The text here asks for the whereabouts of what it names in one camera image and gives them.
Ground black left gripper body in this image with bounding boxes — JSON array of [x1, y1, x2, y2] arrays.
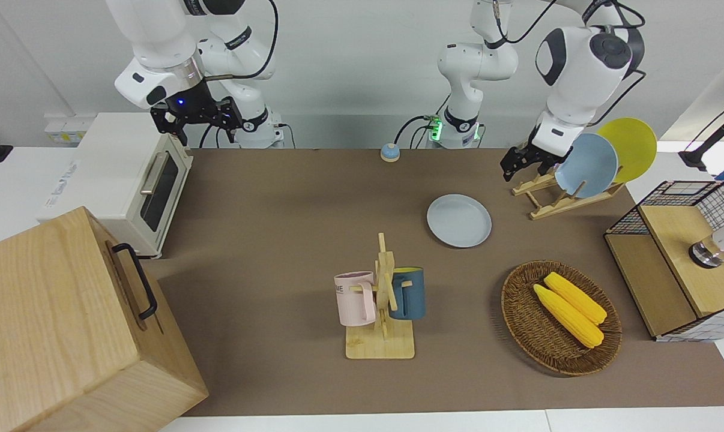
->
[[517, 138, 559, 173]]

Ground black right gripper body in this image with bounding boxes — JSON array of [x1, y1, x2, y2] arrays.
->
[[150, 81, 225, 148]]

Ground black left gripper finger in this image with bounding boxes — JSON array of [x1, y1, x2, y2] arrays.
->
[[508, 161, 538, 182], [500, 147, 525, 182]]

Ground gray plate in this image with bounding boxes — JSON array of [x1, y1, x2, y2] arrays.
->
[[427, 194, 493, 248]]

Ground light blue plate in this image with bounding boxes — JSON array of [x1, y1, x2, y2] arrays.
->
[[554, 133, 620, 199]]

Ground low wooden plate rack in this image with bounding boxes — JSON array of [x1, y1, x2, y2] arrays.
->
[[511, 174, 627, 221]]

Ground yellow plate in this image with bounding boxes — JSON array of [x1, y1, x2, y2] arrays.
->
[[597, 117, 658, 184]]

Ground white toaster oven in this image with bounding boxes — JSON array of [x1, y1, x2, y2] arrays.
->
[[36, 112, 193, 260]]

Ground yellow corn cob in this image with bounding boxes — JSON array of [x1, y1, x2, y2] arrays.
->
[[533, 284, 605, 349], [544, 272, 608, 325]]

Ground dark blue mug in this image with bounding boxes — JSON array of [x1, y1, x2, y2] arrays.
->
[[390, 267, 426, 320]]

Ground brown wicker basket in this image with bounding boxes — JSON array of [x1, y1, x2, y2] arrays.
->
[[501, 260, 623, 377]]

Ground pink mug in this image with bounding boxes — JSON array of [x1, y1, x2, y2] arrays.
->
[[334, 271, 377, 327]]

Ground wooden mug tree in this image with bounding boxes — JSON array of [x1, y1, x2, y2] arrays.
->
[[345, 233, 415, 360]]

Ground wooden cabinet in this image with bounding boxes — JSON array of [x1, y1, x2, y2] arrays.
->
[[0, 206, 210, 432]]

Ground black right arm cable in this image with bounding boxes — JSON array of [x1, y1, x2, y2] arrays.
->
[[203, 0, 279, 82]]

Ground black base cables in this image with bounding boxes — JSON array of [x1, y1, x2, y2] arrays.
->
[[396, 113, 442, 149]]

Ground white wall socket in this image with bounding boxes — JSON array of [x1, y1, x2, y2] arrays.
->
[[44, 117, 94, 145]]

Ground wire shelf with wooden boards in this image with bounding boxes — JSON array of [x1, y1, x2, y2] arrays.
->
[[604, 180, 724, 343]]

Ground black cabinet handle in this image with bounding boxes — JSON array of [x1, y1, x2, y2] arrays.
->
[[111, 242, 158, 320]]

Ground white device with metal ring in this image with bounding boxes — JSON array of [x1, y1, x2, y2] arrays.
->
[[689, 213, 724, 269]]

